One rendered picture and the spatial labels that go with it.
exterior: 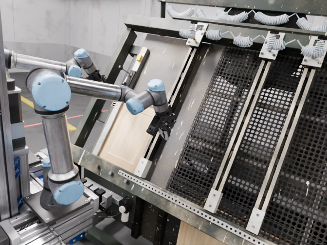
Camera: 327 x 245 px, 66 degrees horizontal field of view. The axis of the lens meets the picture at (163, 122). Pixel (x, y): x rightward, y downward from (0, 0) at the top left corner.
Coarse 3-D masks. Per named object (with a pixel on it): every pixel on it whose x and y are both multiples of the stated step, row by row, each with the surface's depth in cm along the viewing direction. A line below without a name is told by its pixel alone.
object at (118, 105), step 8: (144, 48) 207; (144, 56) 205; (136, 64) 205; (136, 72) 203; (120, 104) 198; (112, 112) 199; (112, 120) 196; (104, 128) 197; (104, 136) 195; (96, 144) 195; (96, 152) 193
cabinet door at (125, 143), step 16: (128, 112) 196; (144, 112) 190; (112, 128) 197; (128, 128) 191; (144, 128) 186; (112, 144) 192; (128, 144) 187; (144, 144) 182; (112, 160) 187; (128, 160) 183
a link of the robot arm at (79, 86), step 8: (56, 72) 98; (72, 80) 102; (80, 80) 105; (88, 80) 108; (72, 88) 102; (80, 88) 104; (88, 88) 106; (96, 88) 109; (104, 88) 111; (112, 88) 114; (120, 88) 117; (128, 88) 120; (88, 96) 109; (96, 96) 111; (104, 96) 112; (112, 96) 115; (120, 96) 117
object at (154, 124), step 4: (156, 116) 125; (160, 116) 123; (152, 120) 125; (156, 120) 124; (160, 120) 123; (152, 124) 124; (156, 124) 123; (160, 124) 124; (148, 128) 124; (152, 128) 123; (156, 128) 123; (148, 132) 124; (152, 132) 122
